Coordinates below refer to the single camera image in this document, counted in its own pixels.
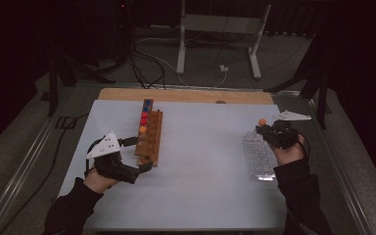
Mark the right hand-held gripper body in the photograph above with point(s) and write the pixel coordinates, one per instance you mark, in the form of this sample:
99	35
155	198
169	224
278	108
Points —
284	135

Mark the orange capped test tube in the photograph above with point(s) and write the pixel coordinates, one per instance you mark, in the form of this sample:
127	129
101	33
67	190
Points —
262	122
142	129

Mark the black stand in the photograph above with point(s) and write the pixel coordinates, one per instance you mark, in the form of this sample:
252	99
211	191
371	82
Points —
53	94
322	104

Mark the person's right hand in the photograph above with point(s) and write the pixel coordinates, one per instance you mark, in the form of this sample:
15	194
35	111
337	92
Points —
289	156

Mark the grey metal stand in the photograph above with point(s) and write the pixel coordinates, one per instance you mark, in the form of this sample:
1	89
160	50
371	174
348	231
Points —
220	23

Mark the blue capped test tube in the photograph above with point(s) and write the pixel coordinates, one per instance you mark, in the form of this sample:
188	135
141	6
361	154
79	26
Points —
146	109
148	103

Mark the white table mat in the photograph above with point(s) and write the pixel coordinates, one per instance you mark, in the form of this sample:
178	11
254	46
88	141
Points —
192	156

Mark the white plug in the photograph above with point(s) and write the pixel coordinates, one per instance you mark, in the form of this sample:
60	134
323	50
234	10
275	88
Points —
223	68

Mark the wooden test tube rack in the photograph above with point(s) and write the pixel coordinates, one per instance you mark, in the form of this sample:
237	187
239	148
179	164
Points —
153	137

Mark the person's left hand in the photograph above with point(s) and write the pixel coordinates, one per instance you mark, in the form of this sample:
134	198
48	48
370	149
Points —
96	182

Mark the wooden board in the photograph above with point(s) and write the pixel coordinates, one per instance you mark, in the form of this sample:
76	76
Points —
189	95

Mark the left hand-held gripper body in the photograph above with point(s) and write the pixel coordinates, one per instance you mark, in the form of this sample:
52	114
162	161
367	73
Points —
107	147

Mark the clear plastic tube rack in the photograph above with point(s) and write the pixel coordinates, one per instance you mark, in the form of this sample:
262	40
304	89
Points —
258	156

